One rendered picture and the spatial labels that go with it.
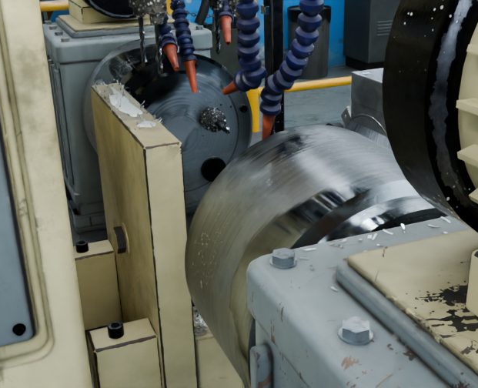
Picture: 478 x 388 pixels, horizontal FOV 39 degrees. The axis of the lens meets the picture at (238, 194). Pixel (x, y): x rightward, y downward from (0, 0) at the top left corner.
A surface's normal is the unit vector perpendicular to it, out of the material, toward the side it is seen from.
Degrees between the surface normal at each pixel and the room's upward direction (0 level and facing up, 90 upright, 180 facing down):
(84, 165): 90
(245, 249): 58
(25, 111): 90
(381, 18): 91
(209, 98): 90
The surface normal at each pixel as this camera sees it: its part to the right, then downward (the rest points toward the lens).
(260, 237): -0.74, -0.46
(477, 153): -0.27, -0.85
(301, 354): -0.93, 0.17
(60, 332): 0.36, 0.34
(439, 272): -0.04, -0.93
